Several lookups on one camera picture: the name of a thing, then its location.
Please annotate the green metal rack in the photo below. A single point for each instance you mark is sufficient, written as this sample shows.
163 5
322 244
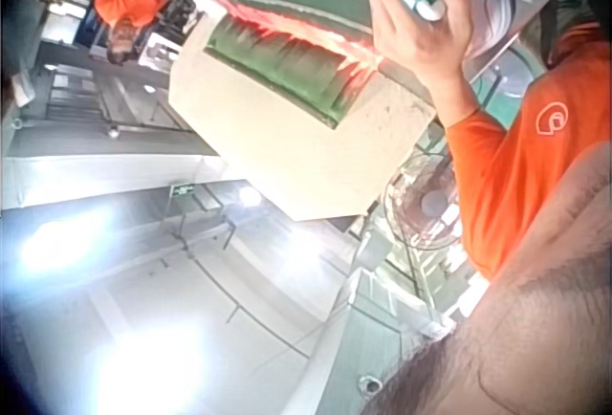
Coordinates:
382 300

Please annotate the green wall sign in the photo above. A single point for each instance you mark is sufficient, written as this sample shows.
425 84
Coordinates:
181 190

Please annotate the person's left hand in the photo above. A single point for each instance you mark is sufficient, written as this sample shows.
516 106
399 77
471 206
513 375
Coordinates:
425 47

